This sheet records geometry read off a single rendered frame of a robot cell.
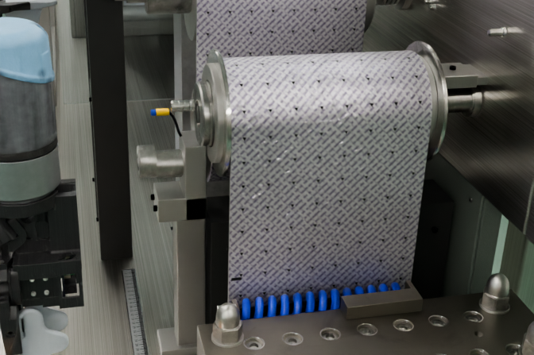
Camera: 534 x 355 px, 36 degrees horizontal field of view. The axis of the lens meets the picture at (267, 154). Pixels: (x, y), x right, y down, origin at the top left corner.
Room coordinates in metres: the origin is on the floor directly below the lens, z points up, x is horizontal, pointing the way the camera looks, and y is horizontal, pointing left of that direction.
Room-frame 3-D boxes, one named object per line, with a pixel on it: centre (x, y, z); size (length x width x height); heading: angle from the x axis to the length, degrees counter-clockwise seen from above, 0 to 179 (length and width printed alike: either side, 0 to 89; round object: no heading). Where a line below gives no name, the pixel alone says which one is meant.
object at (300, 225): (0.85, -0.07, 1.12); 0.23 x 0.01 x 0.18; 104
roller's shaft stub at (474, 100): (0.95, -0.22, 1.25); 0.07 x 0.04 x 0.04; 104
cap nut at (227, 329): (0.75, 0.04, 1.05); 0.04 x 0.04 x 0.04
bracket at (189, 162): (0.90, 0.11, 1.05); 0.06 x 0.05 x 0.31; 104
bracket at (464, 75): (0.95, -0.23, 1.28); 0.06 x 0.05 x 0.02; 104
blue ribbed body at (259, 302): (0.82, -0.08, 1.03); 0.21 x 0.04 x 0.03; 104
